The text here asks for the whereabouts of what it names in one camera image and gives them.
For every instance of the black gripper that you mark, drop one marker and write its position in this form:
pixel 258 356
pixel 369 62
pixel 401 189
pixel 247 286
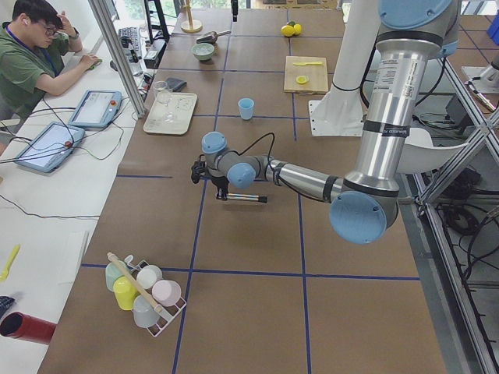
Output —
pixel 235 8
pixel 219 181

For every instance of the metal muddler black cap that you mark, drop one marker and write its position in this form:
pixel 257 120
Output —
pixel 247 197

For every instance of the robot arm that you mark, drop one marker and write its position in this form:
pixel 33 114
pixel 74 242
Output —
pixel 379 71

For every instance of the yellow lemon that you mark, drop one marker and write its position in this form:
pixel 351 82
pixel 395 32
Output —
pixel 288 30
pixel 297 29

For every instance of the light blue plastic cup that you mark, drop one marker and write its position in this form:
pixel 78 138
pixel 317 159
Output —
pixel 246 108

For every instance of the white cup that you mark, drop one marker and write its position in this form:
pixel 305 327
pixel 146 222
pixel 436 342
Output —
pixel 148 276

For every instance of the pink cup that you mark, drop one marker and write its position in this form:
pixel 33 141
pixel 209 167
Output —
pixel 166 292

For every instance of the mint green cup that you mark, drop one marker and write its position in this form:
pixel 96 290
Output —
pixel 111 275

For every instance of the yellow cup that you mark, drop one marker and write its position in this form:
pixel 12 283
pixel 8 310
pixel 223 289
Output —
pixel 125 293

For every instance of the pale blue cup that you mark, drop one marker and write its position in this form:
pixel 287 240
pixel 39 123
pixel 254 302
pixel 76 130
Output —
pixel 143 313

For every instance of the metal ice scoop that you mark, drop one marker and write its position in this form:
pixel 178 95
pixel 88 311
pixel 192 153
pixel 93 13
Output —
pixel 212 37

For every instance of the wooden mug tree stand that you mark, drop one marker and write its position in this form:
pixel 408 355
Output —
pixel 191 25

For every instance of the green bowl of ice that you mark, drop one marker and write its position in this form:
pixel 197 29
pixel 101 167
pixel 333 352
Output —
pixel 203 51

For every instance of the yellow plastic knife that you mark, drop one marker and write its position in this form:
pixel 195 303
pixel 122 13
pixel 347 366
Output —
pixel 312 63

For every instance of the cream bear serving tray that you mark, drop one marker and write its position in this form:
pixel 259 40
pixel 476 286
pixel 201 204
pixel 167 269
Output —
pixel 182 106

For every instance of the grey folded cloth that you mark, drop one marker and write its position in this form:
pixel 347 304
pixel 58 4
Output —
pixel 174 84

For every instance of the bamboo cutting board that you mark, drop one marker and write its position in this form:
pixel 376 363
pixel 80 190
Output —
pixel 318 83

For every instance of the black keyboard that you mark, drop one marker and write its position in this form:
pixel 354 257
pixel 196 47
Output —
pixel 133 33

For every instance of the clear wine glass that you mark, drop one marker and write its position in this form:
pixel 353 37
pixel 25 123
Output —
pixel 163 97

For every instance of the far teach pendant tablet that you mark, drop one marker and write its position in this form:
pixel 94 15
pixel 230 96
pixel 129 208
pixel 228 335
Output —
pixel 96 109

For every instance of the teach pendant tablet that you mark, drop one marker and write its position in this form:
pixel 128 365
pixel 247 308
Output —
pixel 96 109
pixel 49 149

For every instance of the near teach pendant tablet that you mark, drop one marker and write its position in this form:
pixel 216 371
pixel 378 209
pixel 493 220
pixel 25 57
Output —
pixel 49 149

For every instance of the white chair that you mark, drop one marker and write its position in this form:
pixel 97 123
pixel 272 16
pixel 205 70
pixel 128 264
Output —
pixel 420 155

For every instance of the person in green shirt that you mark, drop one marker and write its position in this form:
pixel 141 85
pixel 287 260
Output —
pixel 32 46

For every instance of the yellow plastic fork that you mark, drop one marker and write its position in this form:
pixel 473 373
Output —
pixel 6 268

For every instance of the red cylinder can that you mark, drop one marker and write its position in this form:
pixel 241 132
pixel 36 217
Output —
pixel 29 328

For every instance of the blue storage bin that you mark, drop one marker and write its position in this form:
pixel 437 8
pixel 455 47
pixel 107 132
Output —
pixel 493 34

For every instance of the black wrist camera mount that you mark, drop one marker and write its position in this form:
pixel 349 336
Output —
pixel 198 169

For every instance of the aluminium frame post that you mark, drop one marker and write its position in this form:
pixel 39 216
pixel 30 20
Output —
pixel 105 23

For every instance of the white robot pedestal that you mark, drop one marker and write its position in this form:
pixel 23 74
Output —
pixel 340 111

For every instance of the white wire cup rack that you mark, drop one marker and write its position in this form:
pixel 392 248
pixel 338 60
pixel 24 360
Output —
pixel 167 313

